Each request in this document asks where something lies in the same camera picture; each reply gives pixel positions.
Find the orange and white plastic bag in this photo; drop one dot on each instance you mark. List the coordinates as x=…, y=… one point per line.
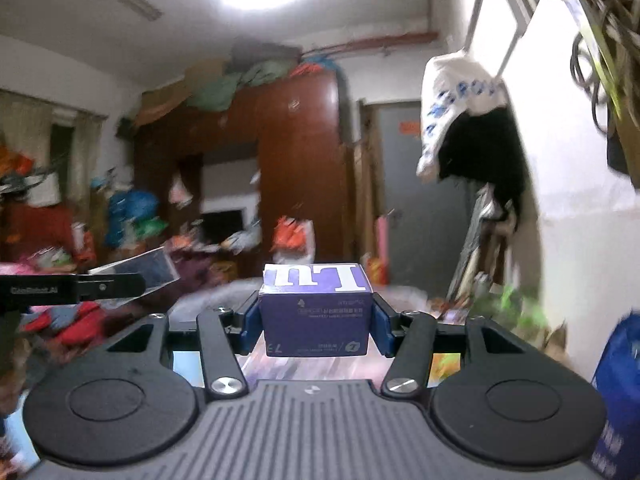
x=294, y=240

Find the blue fabric bag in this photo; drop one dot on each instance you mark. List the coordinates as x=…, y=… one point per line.
x=617, y=390

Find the brown wooden wardrobe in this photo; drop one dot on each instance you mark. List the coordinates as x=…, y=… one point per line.
x=295, y=160

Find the beige curtain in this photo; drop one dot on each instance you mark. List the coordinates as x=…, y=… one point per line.
x=30, y=140

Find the black hanging garment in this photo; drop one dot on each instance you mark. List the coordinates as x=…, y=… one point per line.
x=487, y=155

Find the black television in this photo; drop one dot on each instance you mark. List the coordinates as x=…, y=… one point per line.
x=222, y=227

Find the red ceiling pipe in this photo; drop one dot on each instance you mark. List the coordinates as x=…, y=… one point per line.
x=370, y=42

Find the grey door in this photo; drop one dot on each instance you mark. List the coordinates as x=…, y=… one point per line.
x=400, y=185

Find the purple cardboard box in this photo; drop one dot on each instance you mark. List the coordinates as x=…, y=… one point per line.
x=315, y=320

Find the white printed cloth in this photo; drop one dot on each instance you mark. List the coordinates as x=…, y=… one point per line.
x=450, y=105

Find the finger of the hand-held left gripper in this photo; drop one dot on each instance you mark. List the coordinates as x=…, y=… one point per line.
x=112, y=287

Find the pink roll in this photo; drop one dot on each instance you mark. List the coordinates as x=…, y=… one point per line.
x=384, y=237

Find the red cloth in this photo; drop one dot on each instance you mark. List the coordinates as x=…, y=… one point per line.
x=65, y=322

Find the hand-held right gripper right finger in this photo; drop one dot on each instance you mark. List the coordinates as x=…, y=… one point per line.
x=381, y=327

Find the blue plastic bag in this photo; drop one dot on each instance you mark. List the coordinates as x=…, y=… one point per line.
x=132, y=210

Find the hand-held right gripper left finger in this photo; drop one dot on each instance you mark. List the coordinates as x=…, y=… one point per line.
x=249, y=327

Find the green cloth bundle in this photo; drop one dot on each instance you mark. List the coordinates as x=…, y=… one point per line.
x=235, y=85

